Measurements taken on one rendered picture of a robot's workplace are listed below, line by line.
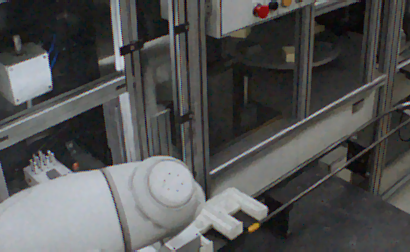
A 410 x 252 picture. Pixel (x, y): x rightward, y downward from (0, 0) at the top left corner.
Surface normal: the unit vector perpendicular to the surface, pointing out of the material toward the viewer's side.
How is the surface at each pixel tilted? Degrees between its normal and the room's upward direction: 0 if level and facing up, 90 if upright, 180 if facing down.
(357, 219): 0
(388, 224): 0
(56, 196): 18
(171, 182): 43
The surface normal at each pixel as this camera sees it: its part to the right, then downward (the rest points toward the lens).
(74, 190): 0.12, -0.73
